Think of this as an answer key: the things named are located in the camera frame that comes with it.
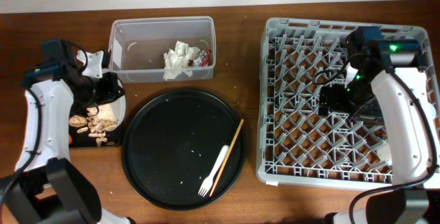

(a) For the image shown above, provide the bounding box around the brown ginger piece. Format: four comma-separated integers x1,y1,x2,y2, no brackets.
69,115,88,128

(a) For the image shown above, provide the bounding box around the grey plate with food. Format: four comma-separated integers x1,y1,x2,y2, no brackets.
86,95,127,133

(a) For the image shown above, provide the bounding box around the clear plastic bin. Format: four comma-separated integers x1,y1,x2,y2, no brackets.
109,16,216,83

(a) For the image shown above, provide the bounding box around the white tissue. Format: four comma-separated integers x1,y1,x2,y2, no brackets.
163,41,201,81

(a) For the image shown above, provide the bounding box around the red foil wrapper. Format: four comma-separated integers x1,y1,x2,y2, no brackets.
192,50,211,67

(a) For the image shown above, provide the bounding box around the light blue cup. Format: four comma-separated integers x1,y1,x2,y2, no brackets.
428,96,437,120

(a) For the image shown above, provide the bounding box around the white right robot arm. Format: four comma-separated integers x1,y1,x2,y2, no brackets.
313,26,439,223

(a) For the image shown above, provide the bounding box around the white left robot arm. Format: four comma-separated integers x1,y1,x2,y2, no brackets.
1,38,133,223

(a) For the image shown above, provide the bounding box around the wooden chopstick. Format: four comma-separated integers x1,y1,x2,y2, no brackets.
209,119,244,197

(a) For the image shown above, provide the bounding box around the black rectangular tray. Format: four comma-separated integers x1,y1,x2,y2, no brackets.
69,107,123,148

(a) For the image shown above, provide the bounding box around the white plastic fork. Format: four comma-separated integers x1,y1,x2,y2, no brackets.
198,145,229,197

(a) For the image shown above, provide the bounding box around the round black tray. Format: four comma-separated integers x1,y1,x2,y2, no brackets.
122,89,246,210

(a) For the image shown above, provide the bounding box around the grey plastic dishwasher rack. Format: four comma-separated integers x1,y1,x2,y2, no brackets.
256,18,439,190

